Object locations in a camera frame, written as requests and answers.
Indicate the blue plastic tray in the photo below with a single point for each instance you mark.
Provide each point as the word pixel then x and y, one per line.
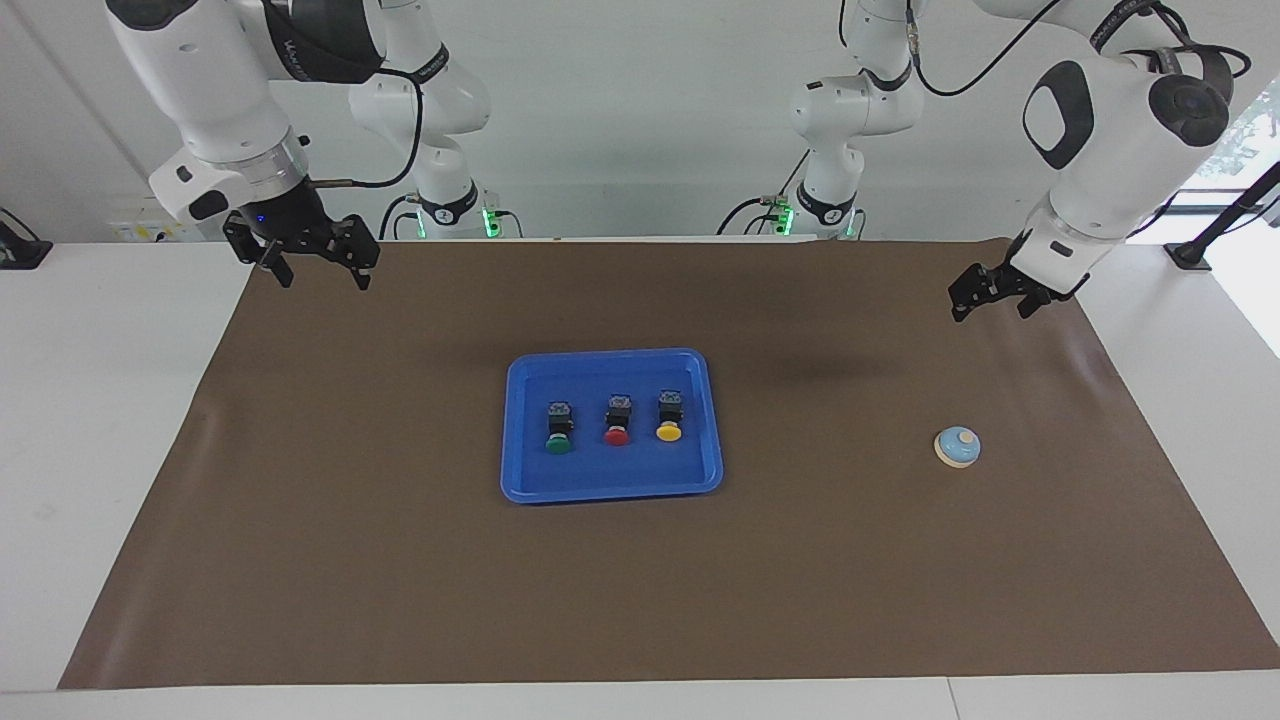
pixel 610 470

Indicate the white wall socket box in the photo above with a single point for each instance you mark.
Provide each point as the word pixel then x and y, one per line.
pixel 140 228

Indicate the light blue desk bell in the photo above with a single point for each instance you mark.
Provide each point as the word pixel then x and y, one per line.
pixel 957 447

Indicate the red push button switch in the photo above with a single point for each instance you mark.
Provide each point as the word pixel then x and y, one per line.
pixel 617 436

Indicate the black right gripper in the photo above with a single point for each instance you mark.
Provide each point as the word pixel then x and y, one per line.
pixel 295 230

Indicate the yellow push button switch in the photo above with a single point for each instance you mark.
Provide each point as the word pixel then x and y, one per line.
pixel 668 432

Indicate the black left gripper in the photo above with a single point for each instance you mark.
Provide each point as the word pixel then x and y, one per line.
pixel 1010 280

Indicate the black angled stand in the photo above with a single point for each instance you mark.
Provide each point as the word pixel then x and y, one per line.
pixel 1225 215

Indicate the green push button switch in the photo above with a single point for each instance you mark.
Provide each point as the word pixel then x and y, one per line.
pixel 559 443

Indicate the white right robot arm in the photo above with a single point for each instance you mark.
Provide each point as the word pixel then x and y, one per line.
pixel 215 90

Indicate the brown table mat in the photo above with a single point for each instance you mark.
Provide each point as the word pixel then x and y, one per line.
pixel 400 580

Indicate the black clamp mount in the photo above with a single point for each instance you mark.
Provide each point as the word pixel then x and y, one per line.
pixel 15 250

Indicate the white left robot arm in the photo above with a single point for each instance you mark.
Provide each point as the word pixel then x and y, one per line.
pixel 1110 150

